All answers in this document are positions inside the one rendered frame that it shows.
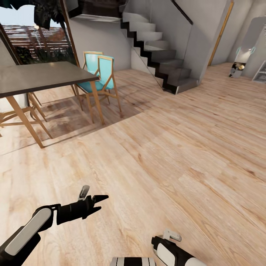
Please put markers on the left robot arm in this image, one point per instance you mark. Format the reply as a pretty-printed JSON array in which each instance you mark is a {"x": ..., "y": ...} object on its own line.
[{"x": 18, "y": 247}]

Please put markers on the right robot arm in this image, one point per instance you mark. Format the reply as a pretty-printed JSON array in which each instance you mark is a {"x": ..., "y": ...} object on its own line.
[{"x": 171, "y": 254}]

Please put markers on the stairs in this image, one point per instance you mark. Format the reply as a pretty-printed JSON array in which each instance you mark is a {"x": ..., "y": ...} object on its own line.
[{"x": 158, "y": 30}]

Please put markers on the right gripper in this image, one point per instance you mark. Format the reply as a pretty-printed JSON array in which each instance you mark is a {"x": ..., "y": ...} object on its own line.
[{"x": 155, "y": 241}]

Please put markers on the pillar candle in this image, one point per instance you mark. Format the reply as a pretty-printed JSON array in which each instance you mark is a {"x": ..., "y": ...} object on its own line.
[{"x": 155, "y": 251}]

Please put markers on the fixed window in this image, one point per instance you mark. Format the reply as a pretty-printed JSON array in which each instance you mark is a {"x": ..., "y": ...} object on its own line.
[{"x": 37, "y": 31}]

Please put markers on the breakfast table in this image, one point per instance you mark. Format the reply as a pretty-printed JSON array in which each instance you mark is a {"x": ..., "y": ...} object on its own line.
[{"x": 37, "y": 77}]

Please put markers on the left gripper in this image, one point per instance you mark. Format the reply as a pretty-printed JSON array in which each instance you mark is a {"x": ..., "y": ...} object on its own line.
[{"x": 82, "y": 209}]

